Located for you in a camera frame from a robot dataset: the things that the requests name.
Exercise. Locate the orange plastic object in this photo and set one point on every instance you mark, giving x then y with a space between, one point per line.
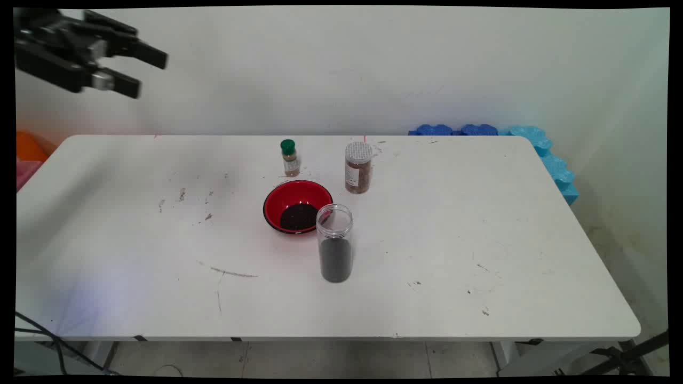
29 148

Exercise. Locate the brown spice jar white lid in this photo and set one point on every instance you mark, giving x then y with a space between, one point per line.
358 176

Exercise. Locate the black tripod legs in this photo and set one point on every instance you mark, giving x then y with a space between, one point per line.
648 341

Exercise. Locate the clear plastic jar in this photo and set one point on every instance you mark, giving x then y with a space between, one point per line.
335 224

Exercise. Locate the green-capped spice bottle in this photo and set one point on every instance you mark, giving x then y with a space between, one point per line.
291 165

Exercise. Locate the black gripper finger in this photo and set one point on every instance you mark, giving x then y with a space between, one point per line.
125 85
144 53

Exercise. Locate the red bowl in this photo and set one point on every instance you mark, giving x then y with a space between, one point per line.
283 200

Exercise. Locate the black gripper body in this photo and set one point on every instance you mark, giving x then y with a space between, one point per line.
48 53

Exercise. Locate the dark blue foam mat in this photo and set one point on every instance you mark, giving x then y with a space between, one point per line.
435 129

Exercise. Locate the light blue foam mat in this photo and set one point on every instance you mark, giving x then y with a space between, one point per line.
533 138

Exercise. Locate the pink plastic object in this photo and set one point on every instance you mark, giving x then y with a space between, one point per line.
25 173

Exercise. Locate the white table leg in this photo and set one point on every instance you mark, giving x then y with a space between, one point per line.
98 354

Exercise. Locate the white table leg frame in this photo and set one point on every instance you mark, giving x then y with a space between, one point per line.
555 358

